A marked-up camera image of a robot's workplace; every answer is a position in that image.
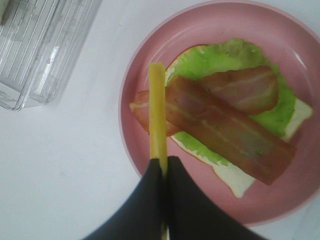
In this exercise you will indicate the clear left plastic tray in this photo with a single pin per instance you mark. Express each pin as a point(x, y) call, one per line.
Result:
point(40, 41)

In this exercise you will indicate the green lettuce leaf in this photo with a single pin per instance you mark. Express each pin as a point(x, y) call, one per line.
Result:
point(229, 105)

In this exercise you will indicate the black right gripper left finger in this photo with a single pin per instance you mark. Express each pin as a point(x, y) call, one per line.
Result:
point(141, 216)

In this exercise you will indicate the pink round plate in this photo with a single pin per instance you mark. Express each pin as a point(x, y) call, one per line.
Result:
point(288, 43)

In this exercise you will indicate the bread slice with brown crust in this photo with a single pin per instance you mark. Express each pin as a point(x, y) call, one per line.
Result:
point(237, 180)

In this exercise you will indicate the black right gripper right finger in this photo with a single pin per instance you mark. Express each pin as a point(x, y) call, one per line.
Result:
point(193, 216)

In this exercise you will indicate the bacon strip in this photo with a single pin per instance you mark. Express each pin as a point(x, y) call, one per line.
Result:
point(250, 90)
point(225, 131)

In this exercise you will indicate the yellow cheese slice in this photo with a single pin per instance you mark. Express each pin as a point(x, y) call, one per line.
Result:
point(157, 116)

